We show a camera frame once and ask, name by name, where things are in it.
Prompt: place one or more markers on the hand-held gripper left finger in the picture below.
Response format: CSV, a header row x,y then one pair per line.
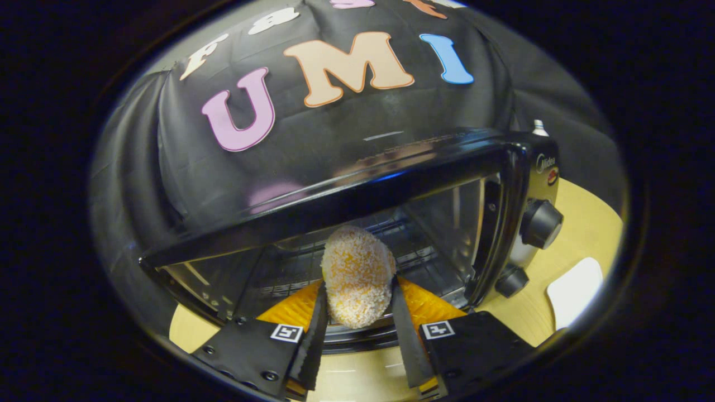
x,y
313,346

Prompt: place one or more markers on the black toaster oven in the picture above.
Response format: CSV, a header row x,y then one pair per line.
x,y
335,206

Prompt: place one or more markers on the white plate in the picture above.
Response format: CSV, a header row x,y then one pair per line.
x,y
575,290

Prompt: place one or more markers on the breaded croquette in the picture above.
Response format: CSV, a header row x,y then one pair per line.
x,y
357,273

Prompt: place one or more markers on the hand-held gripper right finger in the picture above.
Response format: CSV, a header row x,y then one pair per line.
x,y
408,346

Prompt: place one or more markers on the pink and white bottle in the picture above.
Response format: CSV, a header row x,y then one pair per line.
x,y
539,129

